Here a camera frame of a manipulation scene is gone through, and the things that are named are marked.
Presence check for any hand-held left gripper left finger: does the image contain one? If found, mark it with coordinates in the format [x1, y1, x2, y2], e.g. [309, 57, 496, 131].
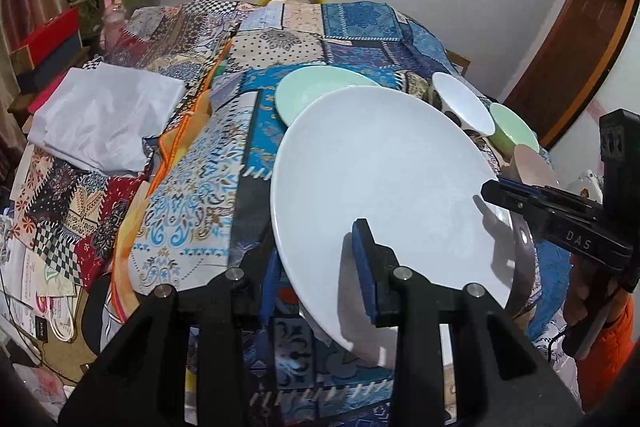
[59, 247, 282, 427]

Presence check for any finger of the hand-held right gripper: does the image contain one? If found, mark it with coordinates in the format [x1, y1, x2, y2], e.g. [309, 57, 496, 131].
[499, 177, 601, 210]
[481, 181, 553, 233]

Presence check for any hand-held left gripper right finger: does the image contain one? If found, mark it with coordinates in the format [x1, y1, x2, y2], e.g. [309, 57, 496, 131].
[351, 218, 583, 427]

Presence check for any green bowl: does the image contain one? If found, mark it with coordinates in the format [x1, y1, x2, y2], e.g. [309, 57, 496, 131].
[487, 102, 541, 160]

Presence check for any large white plate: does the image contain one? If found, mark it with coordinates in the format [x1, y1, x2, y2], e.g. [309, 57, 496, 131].
[270, 86, 518, 368]

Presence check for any green plate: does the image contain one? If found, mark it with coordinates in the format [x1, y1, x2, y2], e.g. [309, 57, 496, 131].
[275, 67, 383, 128]

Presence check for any person's right forearm orange sleeve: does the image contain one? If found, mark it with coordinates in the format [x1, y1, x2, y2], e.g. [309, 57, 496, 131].
[575, 292, 640, 413]

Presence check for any person's right hand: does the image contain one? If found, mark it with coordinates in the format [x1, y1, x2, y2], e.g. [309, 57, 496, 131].
[565, 254, 608, 330]

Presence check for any pink bowl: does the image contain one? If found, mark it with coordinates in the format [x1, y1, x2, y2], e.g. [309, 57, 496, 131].
[509, 144, 561, 190]

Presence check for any grey metal dish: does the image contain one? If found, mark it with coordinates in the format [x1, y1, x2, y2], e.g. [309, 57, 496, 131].
[505, 207, 537, 320]

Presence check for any white patterned bowl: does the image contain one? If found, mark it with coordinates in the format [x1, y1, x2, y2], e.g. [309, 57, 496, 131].
[431, 72, 496, 136]

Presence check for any patchwork printed blanket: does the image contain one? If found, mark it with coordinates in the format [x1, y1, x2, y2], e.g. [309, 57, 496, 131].
[10, 0, 576, 427]

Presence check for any wooden door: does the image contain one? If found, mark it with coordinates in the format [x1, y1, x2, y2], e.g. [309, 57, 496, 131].
[502, 0, 640, 150]

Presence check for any pile of papers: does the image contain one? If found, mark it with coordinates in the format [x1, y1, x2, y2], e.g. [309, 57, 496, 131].
[0, 207, 83, 343]

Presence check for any folded white cloth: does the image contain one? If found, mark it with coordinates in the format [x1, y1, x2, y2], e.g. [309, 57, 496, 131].
[27, 62, 186, 175]

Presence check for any pink rabbit toy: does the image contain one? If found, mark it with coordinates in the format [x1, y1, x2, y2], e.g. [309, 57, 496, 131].
[100, 0, 128, 50]

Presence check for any red box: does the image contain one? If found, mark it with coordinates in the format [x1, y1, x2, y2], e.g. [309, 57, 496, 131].
[10, 7, 83, 70]

